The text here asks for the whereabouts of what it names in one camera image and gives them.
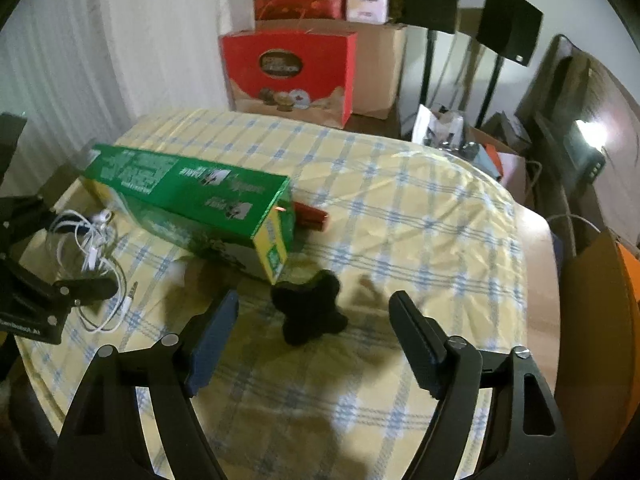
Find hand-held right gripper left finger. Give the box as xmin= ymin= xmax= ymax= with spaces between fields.
xmin=57 ymin=287 xmax=240 ymax=480

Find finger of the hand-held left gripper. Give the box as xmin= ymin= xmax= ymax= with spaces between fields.
xmin=0 ymin=194 xmax=53 ymax=256
xmin=0 ymin=259 xmax=118 ymax=318

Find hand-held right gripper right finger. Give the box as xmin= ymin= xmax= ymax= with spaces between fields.
xmin=389 ymin=290 xmax=576 ymax=480

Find clear glass cup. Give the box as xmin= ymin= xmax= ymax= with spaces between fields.
xmin=47 ymin=230 xmax=121 ymax=286

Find white earphones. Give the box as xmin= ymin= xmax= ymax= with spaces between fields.
xmin=45 ymin=210 xmax=141 ymax=333

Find black star knob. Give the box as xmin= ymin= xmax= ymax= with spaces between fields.
xmin=270 ymin=270 xmax=348 ymax=347

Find green toothpaste box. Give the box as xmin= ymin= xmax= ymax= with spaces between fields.
xmin=80 ymin=144 xmax=292 ymax=283

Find small red object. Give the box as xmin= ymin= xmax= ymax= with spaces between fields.
xmin=292 ymin=201 xmax=330 ymax=231

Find cardboard box with orange flaps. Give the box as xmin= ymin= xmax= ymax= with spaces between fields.
xmin=555 ymin=227 xmax=640 ymax=461

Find yellow plaid tablecloth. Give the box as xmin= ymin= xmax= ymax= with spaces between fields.
xmin=15 ymin=107 xmax=526 ymax=480

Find white curtain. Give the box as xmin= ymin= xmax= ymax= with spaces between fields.
xmin=0 ymin=0 xmax=236 ymax=171

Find open box of clutter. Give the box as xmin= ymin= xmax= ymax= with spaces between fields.
xmin=410 ymin=105 xmax=531 ymax=191

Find black lamp with bright light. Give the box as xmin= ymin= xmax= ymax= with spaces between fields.
xmin=565 ymin=117 xmax=608 ymax=186

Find black speaker stand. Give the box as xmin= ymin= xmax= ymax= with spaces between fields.
xmin=475 ymin=55 xmax=503 ymax=128
xmin=422 ymin=30 xmax=436 ymax=111

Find brown cardboard box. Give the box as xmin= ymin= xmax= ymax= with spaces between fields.
xmin=255 ymin=17 xmax=407 ymax=121

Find red chocolate gift box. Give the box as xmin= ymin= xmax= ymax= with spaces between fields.
xmin=218 ymin=30 xmax=358 ymax=128

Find white cable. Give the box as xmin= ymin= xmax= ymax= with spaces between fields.
xmin=545 ymin=212 xmax=601 ymax=233

